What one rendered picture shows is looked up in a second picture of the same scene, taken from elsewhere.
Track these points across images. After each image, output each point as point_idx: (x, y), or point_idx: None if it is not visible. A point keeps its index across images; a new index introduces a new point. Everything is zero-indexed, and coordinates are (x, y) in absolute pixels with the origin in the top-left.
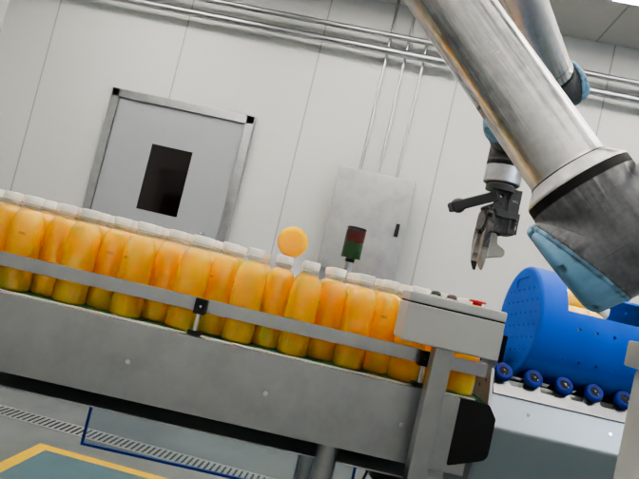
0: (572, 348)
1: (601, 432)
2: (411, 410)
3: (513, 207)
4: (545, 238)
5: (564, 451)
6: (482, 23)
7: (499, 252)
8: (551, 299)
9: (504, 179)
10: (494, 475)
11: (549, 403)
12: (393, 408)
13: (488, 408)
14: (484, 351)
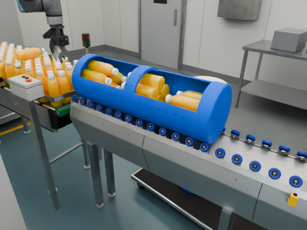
0: (82, 91)
1: (100, 122)
2: (39, 111)
3: (58, 33)
4: None
5: (91, 128)
6: None
7: (57, 54)
8: (74, 72)
9: (47, 23)
10: (83, 132)
11: (85, 110)
12: (36, 110)
13: (53, 112)
14: (26, 97)
